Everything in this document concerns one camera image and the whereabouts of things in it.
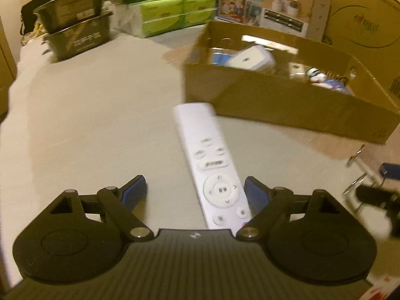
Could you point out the black bag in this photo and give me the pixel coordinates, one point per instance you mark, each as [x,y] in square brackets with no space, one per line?
[31,9]

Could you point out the blue cat figurine toy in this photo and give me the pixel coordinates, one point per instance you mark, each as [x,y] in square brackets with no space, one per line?
[315,74]

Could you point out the blue milk carton box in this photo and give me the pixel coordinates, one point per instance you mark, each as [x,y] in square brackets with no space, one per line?
[231,3]

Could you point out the white product box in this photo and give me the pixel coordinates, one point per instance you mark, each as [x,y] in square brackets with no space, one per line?
[318,15]

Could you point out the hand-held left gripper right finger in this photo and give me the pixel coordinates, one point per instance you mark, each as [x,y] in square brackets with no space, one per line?
[254,193]

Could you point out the white remote control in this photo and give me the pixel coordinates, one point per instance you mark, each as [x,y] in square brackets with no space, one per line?
[203,143]

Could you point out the small beige round object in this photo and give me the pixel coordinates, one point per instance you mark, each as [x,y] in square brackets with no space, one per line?
[296,70]

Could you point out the blue white packet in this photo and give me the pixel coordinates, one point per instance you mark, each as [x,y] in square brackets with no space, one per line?
[220,59]

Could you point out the green tissue pack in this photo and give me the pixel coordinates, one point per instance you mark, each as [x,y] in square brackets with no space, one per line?
[156,18]
[200,9]

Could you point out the shallow cardboard box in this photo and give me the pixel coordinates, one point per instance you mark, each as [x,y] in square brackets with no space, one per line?
[281,106]

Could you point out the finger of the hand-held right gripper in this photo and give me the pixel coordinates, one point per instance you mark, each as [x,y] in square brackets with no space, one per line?
[373,196]
[390,171]

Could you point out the large cardboard box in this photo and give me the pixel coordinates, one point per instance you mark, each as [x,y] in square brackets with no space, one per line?
[359,22]

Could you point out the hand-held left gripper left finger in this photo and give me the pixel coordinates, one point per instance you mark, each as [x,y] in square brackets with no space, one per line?
[134,190]

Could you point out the wooden door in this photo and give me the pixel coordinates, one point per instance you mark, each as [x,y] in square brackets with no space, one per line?
[6,68]

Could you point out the white device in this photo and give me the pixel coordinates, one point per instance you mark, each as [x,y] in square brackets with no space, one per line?
[247,57]

